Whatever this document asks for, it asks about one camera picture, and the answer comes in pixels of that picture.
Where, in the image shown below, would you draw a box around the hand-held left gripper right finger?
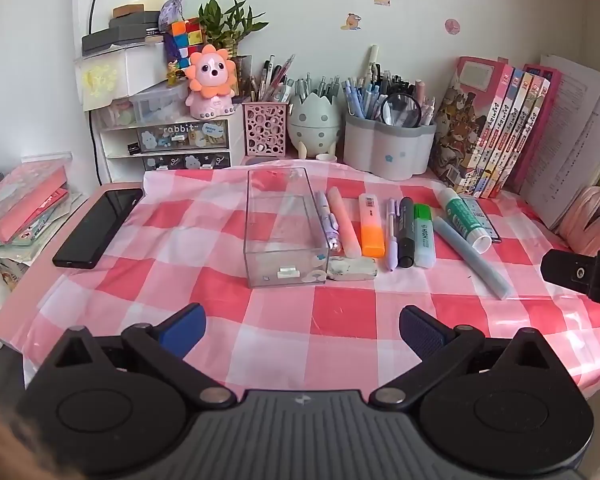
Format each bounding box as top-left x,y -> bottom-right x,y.
369,305 -> 566,408

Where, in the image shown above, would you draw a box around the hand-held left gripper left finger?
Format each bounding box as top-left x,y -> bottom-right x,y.
40,303 -> 237,408

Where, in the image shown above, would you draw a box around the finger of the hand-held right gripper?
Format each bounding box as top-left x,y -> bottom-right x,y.
540,248 -> 600,308

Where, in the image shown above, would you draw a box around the blue pen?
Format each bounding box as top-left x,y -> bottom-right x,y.
432,216 -> 513,300

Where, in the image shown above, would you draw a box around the green highlighter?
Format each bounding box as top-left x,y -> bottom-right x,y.
413,203 -> 437,268

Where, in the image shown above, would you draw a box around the white eraser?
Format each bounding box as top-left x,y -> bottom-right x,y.
327,257 -> 379,281

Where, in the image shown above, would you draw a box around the thin purple pen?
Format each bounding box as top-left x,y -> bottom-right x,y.
385,198 -> 400,272

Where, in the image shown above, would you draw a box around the black marker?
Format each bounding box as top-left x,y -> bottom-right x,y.
398,196 -> 417,268

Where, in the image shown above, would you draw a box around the orange highlighter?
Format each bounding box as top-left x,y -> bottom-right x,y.
358,193 -> 386,258

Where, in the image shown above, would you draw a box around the green white glue stick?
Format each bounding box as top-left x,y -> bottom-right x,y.
439,187 -> 492,253

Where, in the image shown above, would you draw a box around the clear plastic box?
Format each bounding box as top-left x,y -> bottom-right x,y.
243,166 -> 331,289

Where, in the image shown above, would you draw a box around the pink pen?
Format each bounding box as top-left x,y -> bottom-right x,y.
327,186 -> 363,259

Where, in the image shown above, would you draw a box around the purple cartoon pen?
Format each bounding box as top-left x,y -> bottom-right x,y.
314,191 -> 342,252

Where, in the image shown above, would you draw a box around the pink bag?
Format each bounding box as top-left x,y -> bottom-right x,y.
560,185 -> 600,256

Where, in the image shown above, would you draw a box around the pink checked tablecloth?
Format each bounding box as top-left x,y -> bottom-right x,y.
0,162 -> 600,396

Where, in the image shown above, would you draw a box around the open white printed book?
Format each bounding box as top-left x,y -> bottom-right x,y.
517,54 -> 600,231

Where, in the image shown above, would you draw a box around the black smartphone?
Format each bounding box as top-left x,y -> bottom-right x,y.
52,188 -> 145,269

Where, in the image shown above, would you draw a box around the pink cartoon book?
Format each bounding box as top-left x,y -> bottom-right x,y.
430,56 -> 516,197
487,67 -> 527,198
505,74 -> 551,192
497,71 -> 538,196

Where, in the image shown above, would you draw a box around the white flower-shaped pen holder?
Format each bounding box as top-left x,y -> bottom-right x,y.
343,109 -> 437,181

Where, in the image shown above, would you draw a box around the white drawer organizer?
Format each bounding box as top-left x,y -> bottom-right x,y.
89,110 -> 243,183

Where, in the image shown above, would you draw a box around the pink boxes stack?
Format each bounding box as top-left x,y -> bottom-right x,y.
0,160 -> 76,266

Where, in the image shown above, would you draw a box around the pink perforated pen holder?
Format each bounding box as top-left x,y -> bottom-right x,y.
242,101 -> 288,157

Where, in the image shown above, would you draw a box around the black magnifying glass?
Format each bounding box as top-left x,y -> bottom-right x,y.
380,92 -> 423,128

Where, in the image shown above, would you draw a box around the clear storage box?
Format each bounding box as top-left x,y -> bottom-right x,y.
130,80 -> 191,123

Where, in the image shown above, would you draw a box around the green egg pen holder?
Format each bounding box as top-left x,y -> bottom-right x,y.
287,91 -> 342,162

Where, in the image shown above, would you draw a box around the pens in white holder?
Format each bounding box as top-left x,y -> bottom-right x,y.
342,45 -> 437,126

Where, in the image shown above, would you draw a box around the pink lion toy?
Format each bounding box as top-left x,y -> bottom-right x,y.
182,44 -> 241,118

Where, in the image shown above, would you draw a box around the glass plant vase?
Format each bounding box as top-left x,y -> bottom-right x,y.
230,55 -> 254,97

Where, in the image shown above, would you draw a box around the pens in pink holder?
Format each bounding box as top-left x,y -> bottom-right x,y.
250,53 -> 297,103

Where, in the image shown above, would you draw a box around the white box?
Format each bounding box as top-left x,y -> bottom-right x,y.
74,40 -> 173,111

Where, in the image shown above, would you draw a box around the pens in egg holder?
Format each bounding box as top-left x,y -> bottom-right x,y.
292,74 -> 342,103

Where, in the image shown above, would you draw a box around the colourful puzzle cube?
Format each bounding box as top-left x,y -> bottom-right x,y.
162,17 -> 203,68

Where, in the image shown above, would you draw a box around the black cases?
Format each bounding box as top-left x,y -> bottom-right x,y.
81,10 -> 162,56

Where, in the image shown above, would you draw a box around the green bamboo plant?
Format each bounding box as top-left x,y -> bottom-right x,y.
197,0 -> 270,58

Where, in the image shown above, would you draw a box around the purple sachet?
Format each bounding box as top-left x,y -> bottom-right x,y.
158,0 -> 184,28

